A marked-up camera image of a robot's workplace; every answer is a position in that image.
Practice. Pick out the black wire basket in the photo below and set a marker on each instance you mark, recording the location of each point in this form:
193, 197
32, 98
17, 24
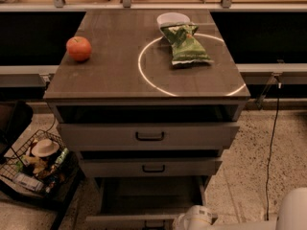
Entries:
41, 168

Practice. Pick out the white bowl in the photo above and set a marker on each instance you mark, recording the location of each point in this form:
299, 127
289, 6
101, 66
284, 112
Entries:
171, 18

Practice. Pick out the grey drawer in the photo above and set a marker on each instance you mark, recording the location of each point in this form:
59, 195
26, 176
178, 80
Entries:
150, 167
146, 203
171, 136

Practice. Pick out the grey top drawer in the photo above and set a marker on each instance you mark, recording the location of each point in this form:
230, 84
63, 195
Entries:
171, 136

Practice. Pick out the grey middle drawer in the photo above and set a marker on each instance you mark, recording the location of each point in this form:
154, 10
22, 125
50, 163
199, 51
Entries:
150, 167

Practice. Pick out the red apple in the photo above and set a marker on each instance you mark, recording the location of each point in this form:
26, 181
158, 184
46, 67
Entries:
79, 48

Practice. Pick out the grey bottom drawer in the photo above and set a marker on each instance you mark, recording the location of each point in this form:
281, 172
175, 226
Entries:
146, 203

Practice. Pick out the grey three-drawer cabinet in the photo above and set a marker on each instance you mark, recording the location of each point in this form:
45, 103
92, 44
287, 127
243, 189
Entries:
130, 79

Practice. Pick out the green bottle in basket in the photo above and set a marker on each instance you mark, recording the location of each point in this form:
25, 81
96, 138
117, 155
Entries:
62, 157

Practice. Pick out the green chip bag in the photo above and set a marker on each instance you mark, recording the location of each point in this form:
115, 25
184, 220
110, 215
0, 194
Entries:
185, 48

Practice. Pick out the white packet in basket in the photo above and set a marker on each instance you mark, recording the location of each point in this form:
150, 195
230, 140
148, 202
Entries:
28, 182

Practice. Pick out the black low side table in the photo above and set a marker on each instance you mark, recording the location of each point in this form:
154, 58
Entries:
57, 201

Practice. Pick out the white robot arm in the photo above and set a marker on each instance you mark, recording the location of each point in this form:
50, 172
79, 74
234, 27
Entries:
292, 215

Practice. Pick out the white cap in basket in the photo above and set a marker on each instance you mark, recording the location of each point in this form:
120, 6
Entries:
45, 147

